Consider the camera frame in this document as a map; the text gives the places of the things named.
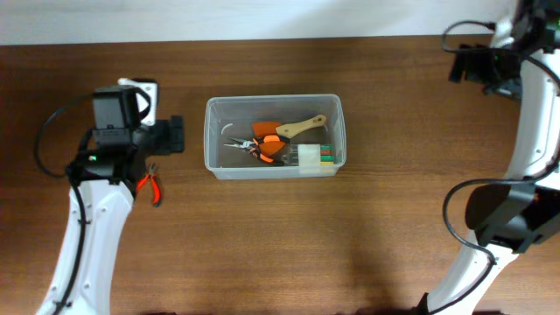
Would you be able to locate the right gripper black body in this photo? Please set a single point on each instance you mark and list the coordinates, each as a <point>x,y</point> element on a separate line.
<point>495,72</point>

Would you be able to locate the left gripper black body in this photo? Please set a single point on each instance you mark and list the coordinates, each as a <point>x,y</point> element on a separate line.
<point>165,137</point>

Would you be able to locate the small red-handled pliers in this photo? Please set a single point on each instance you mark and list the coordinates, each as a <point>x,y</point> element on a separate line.
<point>151,178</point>

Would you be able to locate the orange scraper wooden handle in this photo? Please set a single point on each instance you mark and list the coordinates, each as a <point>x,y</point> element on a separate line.
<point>276,129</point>

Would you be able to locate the orange black long-nose pliers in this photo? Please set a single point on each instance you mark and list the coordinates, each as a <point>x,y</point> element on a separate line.
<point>253,147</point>

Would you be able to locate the clear box coloured tubes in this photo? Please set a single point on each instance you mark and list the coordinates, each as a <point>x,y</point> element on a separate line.
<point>308,155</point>

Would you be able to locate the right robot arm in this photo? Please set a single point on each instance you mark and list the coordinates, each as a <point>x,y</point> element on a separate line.
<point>505,216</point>

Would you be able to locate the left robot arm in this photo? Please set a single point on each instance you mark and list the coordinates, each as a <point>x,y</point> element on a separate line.
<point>105,177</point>

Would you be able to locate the clear plastic container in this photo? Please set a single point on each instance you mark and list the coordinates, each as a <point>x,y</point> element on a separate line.
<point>228,117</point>

